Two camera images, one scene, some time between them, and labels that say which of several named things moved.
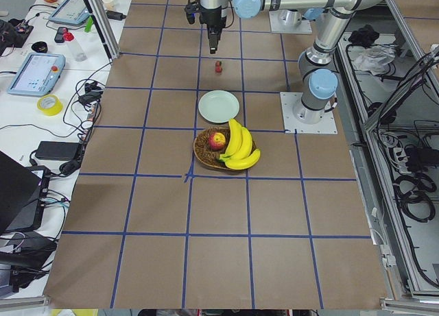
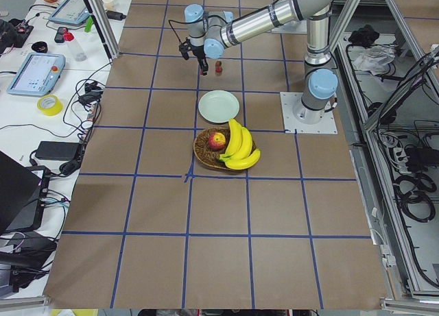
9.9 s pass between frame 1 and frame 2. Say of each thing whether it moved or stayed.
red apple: stayed
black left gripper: moved
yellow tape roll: stayed
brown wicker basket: stayed
